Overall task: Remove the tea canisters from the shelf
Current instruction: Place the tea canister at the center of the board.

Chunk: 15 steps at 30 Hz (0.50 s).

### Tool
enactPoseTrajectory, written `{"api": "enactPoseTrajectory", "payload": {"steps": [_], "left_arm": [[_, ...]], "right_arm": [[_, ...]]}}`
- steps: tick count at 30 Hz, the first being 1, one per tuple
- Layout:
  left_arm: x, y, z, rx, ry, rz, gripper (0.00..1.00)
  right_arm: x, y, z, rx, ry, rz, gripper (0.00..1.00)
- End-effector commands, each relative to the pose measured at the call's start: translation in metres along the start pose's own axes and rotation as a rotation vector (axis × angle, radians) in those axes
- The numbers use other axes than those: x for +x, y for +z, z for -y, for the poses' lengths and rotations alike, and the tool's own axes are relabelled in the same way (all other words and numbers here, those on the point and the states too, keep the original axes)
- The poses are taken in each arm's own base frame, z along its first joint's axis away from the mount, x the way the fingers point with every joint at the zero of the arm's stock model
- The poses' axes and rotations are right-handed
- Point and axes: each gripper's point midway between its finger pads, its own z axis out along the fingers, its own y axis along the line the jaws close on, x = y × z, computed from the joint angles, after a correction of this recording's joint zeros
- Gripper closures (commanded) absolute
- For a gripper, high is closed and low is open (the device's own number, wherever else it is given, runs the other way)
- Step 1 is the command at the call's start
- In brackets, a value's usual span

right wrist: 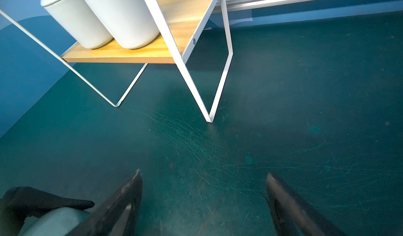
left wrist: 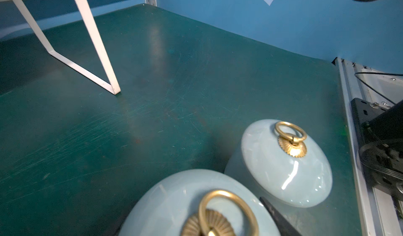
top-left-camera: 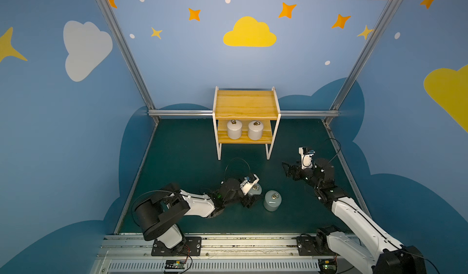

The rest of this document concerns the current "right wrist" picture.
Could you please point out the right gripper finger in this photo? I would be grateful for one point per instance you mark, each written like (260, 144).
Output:
(291, 214)

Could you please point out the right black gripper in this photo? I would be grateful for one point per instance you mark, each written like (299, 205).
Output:
(117, 216)

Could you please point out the grey-green tea canister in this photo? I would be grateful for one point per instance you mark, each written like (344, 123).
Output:
(58, 222)

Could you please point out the white tea canister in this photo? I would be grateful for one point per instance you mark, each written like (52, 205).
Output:
(128, 21)
(76, 17)

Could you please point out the wooden two-tier shelf white frame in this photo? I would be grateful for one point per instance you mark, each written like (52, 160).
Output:
(180, 22)

